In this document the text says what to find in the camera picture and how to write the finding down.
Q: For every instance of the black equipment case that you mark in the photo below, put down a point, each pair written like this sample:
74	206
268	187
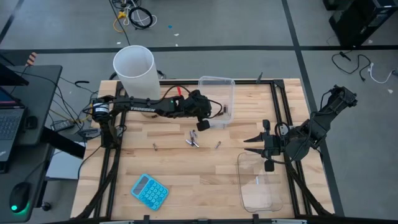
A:
363	21

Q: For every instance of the small black puck device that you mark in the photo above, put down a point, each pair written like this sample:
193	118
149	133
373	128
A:
31	122

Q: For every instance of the black side desk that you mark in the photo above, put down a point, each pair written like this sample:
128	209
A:
43	93

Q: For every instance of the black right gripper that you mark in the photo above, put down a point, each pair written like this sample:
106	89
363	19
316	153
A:
272	145

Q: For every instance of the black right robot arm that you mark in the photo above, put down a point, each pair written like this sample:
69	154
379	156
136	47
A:
329	105

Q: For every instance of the black aluminium table frame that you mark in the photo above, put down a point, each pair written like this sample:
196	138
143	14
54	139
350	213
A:
248	82

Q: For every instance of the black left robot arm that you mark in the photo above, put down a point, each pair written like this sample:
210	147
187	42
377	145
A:
140	107

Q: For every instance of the orange black striped marker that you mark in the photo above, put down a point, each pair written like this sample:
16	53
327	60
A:
31	58

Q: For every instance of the black diagonal desk beam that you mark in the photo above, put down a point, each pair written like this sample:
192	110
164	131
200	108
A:
62	143

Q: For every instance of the silver Energizer AA battery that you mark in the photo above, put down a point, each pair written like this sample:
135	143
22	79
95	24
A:
196	144

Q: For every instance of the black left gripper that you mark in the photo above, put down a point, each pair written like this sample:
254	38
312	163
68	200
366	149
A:
197	105

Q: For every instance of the black power adapter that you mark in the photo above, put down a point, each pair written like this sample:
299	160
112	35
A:
62	125

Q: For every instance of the black round floor knob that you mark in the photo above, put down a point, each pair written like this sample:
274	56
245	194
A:
46	206

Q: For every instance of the grey flat panel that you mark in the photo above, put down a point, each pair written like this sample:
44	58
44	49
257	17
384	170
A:
63	165

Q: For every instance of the clear long plastic bin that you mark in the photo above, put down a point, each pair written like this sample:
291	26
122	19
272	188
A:
261	196

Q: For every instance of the clear square plastic bin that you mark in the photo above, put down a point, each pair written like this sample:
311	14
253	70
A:
217	90

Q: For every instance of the black laptop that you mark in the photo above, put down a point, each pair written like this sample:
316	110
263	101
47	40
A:
9	124

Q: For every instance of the black desk monitor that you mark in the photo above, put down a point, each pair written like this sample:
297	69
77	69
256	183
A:
12	77

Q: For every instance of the white shade wooden base lamp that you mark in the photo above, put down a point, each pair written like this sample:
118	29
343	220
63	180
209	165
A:
136	77

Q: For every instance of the small screw on table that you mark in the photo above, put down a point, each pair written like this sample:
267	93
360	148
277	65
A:
217	144

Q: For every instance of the teal calculator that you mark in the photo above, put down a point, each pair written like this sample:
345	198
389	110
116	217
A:
149	193

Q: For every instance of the silver Energizer AAA battery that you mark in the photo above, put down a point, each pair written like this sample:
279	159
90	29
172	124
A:
189	142

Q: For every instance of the black computer mouse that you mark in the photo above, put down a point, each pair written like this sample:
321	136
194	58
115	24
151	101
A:
19	197

